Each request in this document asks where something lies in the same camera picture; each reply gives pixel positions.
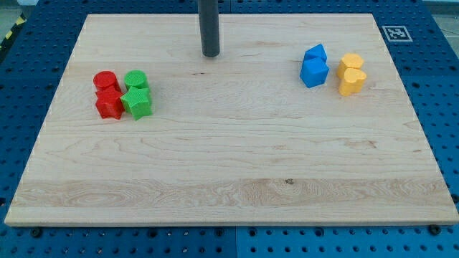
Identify blue triangle block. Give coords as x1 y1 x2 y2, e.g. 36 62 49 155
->
303 44 328 62

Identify light wooden board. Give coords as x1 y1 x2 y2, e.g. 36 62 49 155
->
5 14 458 227

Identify green star block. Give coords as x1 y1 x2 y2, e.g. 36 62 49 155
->
120 87 153 120

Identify blue cube block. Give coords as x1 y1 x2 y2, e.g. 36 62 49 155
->
300 57 329 88

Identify green cylinder block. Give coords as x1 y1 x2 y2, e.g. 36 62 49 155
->
123 70 149 90

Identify red star block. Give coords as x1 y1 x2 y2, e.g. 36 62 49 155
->
95 87 125 120

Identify yellow heart block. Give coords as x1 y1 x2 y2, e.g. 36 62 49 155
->
339 68 367 96

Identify red cylinder block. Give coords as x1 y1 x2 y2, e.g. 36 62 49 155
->
93 70 121 92

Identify yellow hexagon block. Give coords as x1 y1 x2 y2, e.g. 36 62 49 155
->
336 53 364 79

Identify white fiducial marker tag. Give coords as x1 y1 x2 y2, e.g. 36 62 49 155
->
382 25 412 42

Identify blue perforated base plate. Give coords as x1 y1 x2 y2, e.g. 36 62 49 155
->
1 0 458 257

